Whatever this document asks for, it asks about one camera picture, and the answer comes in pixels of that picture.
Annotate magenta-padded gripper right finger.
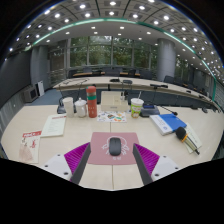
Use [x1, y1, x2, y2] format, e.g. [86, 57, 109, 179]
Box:
[132, 143, 181, 186]

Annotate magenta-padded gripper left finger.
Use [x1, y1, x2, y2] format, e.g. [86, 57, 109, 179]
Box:
[43, 142, 92, 185]

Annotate black computer mouse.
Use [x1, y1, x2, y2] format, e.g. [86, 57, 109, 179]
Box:
[108, 136, 122, 157]

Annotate pink mouse pad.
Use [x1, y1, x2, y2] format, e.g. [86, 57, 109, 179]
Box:
[87, 131, 140, 166]

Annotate white paper leaflet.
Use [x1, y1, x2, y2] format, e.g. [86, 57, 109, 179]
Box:
[40, 113, 68, 138]

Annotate blue and white book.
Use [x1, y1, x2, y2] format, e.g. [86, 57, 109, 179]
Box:
[149, 113, 188, 136]

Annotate black orange white handheld tool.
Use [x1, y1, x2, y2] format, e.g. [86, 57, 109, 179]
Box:
[175, 126, 201, 156]

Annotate red and white leaflet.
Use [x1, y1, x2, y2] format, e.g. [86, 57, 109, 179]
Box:
[18, 130, 43, 164]

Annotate white lidded mug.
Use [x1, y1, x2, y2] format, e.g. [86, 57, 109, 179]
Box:
[74, 97, 88, 118]

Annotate tall white cup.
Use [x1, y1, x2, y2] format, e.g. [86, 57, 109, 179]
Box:
[62, 96, 76, 119]

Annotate pale green booklet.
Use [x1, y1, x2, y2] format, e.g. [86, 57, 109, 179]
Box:
[181, 122, 203, 154]

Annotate white paper cup green print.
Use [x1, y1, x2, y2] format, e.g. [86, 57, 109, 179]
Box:
[130, 97, 145, 119]

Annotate colourful sticker sheet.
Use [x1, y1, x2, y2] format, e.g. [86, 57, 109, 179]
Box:
[97, 110, 128, 123]

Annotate red bottle with green band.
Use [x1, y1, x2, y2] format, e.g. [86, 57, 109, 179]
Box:
[85, 85, 98, 119]

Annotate long curved conference table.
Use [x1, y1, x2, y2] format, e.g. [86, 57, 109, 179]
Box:
[53, 75, 214, 108]

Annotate black office chairs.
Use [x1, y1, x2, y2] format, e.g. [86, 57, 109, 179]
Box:
[68, 66, 218, 101]

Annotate ceiling lights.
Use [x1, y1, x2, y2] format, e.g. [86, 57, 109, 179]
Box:
[8, 0, 224, 84]

